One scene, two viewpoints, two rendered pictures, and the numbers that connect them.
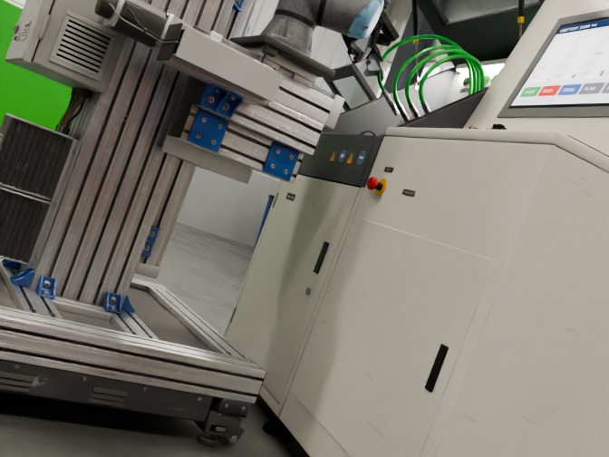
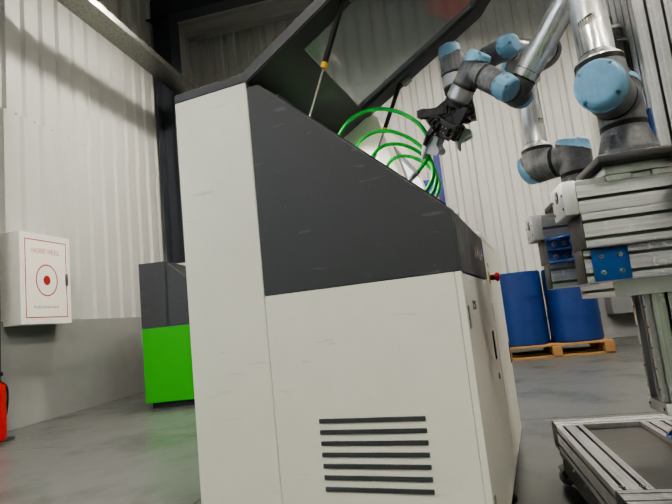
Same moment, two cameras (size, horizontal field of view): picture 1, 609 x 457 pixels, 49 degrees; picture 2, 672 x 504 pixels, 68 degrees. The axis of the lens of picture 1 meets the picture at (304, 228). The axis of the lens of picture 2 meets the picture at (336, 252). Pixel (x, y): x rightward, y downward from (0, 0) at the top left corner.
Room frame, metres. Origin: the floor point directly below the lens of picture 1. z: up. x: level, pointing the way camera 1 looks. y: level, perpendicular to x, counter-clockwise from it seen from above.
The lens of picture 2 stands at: (3.73, 0.82, 0.70)
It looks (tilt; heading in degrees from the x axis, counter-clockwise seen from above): 8 degrees up; 224
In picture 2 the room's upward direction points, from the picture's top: 6 degrees counter-clockwise
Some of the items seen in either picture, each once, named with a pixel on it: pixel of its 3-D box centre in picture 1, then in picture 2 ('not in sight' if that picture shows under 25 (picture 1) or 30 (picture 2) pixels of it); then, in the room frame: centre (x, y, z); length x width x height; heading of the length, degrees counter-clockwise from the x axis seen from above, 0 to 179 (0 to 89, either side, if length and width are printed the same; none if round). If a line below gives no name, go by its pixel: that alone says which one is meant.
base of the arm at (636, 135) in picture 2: not in sight; (626, 142); (2.23, 0.49, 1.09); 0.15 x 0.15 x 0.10
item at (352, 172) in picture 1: (332, 158); (466, 252); (2.29, 0.00, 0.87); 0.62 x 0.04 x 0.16; 23
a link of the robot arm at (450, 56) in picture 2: not in sight; (451, 61); (2.28, 0.03, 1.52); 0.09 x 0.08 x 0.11; 174
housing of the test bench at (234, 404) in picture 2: not in sight; (318, 309); (2.24, -0.79, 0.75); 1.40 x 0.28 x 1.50; 23
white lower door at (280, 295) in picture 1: (284, 273); (490, 386); (2.28, 0.01, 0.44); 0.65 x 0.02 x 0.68; 23
